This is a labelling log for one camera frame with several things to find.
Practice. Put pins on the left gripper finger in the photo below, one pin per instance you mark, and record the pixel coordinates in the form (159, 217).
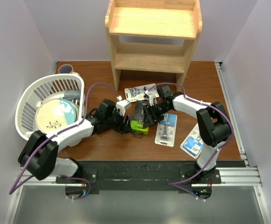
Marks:
(125, 125)
(119, 112)

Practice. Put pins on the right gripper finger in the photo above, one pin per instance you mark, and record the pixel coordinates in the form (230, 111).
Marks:
(141, 104)
(148, 119)

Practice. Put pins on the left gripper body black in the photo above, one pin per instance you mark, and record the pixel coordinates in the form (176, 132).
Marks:
(116, 124)

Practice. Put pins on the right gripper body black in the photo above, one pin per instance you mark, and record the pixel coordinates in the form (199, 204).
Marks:
(158, 111)

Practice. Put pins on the white Gillette razor blister pack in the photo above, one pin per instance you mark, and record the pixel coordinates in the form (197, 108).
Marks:
(137, 93)

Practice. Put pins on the black green razor box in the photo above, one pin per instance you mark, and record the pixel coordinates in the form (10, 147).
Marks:
(137, 123)

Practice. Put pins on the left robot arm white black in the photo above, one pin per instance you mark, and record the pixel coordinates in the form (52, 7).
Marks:
(39, 155)

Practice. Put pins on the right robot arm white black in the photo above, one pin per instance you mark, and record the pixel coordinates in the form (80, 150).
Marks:
(214, 125)

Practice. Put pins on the wooden two-tier shelf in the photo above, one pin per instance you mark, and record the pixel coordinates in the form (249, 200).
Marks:
(162, 19)

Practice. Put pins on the blue razor blister pack centre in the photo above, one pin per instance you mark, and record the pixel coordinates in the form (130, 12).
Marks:
(166, 130)

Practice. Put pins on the blue razor blister pack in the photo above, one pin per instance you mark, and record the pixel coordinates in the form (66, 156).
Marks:
(193, 143)
(166, 130)

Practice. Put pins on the white bowl under basket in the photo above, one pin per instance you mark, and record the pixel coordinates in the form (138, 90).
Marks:
(73, 142)

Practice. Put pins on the grey cup in basket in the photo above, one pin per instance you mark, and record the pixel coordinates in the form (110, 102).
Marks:
(72, 95)

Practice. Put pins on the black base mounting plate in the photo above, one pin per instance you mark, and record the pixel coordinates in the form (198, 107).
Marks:
(141, 176)

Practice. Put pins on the blue razor blister pack right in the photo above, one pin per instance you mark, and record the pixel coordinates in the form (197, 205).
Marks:
(193, 143)

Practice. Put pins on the cream and teal plate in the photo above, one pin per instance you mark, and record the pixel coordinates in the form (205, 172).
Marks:
(55, 114)

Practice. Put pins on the white plastic slatted basket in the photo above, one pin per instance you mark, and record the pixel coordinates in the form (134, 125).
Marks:
(45, 88)

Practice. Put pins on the purple and pink mug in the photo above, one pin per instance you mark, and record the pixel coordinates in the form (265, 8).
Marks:
(66, 69)

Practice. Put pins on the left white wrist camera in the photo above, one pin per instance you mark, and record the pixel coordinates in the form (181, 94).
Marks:
(126, 104)

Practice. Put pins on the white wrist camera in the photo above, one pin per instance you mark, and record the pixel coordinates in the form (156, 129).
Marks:
(152, 98)
(126, 104)

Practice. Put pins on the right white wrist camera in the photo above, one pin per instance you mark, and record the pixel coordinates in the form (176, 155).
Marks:
(152, 98)

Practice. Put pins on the aluminium frame rail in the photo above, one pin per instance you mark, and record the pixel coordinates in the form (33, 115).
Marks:
(238, 199)

